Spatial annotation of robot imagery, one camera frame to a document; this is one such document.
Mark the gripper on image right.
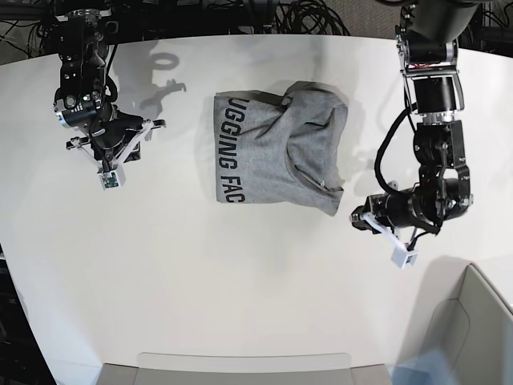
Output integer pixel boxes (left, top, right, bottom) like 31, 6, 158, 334
349, 188, 440, 247

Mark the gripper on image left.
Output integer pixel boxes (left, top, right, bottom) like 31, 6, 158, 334
66, 112, 166, 172

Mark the grey T-shirt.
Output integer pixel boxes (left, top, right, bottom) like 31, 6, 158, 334
212, 81, 349, 217

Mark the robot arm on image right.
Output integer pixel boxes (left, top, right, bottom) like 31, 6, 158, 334
350, 1, 479, 249

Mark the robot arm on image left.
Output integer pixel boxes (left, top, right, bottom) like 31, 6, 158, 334
53, 1, 166, 175

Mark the grey bin at right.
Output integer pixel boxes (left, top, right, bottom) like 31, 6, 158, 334
419, 265, 512, 384

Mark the grey bin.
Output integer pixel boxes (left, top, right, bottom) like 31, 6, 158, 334
96, 352, 392, 384
419, 265, 512, 384

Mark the blue translucent object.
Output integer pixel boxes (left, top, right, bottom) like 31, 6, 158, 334
388, 349, 454, 385

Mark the grey bin at bottom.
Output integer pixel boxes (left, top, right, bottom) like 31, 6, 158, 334
96, 352, 392, 384

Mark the white camera box image left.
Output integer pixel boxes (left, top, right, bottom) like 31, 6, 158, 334
98, 168, 126, 190

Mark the white camera box image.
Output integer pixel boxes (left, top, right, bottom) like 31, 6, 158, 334
391, 245, 418, 269
98, 168, 126, 190

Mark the white camera box image right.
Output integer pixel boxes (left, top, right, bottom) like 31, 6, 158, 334
391, 245, 418, 269

